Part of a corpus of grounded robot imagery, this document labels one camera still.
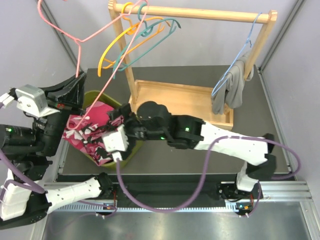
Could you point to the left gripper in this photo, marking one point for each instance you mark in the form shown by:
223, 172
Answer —
70, 93

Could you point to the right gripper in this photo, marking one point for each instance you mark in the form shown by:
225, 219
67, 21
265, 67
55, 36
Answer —
125, 111

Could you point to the pink camouflage trousers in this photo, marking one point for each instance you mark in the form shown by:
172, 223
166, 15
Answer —
85, 133

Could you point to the pink hanger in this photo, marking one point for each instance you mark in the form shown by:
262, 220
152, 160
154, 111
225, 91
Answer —
80, 18

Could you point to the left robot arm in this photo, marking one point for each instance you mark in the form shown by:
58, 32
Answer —
27, 152

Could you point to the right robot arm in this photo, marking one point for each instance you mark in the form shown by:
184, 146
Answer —
153, 122

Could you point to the grey trousers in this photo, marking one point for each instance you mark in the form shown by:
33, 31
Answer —
232, 86

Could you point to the blue hanger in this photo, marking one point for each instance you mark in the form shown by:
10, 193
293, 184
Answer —
240, 55

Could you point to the wooden clothes rack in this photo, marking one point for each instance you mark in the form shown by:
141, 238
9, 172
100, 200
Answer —
181, 99

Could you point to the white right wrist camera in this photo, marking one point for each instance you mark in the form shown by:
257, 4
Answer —
116, 142

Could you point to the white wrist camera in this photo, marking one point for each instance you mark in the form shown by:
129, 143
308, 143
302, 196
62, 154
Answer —
30, 99
116, 142

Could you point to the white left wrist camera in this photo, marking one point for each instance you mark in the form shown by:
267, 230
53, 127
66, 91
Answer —
30, 99

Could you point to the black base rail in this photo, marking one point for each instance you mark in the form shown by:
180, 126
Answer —
173, 194

